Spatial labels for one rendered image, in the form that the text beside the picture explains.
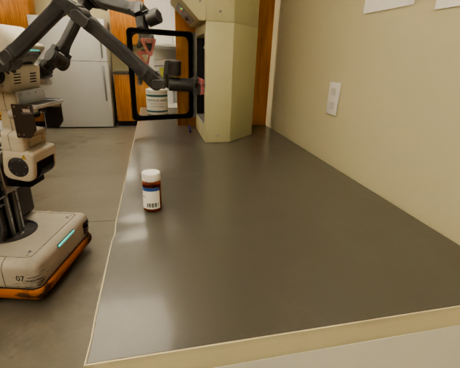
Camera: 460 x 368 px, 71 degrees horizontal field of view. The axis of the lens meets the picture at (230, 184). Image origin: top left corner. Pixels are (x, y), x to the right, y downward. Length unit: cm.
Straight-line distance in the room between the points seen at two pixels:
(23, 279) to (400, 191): 177
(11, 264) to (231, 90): 140
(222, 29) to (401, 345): 116
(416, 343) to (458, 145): 43
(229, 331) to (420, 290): 33
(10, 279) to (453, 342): 188
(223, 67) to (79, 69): 511
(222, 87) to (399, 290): 102
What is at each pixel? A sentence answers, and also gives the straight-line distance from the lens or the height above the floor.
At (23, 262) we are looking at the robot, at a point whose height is 27.
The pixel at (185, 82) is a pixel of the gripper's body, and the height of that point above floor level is 118.
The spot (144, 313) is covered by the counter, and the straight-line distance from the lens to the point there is 51.
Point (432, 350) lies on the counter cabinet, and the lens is 67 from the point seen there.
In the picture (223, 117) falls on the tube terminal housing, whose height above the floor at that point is 105.
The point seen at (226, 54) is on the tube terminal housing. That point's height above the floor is 130.
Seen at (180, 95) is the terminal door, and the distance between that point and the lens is 164.
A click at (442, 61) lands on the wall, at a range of 91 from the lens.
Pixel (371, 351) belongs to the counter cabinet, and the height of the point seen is 88.
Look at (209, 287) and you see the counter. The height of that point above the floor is 94.
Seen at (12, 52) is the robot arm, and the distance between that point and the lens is 167.
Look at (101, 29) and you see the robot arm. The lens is 152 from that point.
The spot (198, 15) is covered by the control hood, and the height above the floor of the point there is 143.
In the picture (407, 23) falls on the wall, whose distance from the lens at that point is 102.
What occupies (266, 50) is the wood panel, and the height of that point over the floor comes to 133.
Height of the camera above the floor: 128
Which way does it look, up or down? 21 degrees down
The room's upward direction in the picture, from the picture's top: 2 degrees clockwise
